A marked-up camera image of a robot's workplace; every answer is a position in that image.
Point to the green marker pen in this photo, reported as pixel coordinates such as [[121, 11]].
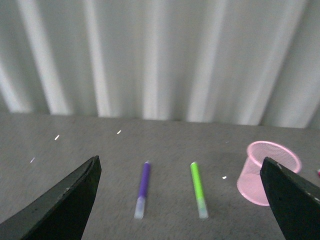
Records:
[[198, 191]]

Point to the pink mesh cup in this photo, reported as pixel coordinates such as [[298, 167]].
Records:
[[249, 183]]

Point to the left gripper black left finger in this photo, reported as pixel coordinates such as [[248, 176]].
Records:
[[62, 212]]

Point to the white pleated curtain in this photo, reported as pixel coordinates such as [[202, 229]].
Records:
[[246, 62]]

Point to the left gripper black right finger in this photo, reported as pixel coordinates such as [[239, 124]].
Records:
[[294, 201]]

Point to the purple marker pen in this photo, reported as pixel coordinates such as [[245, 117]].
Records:
[[143, 191]]

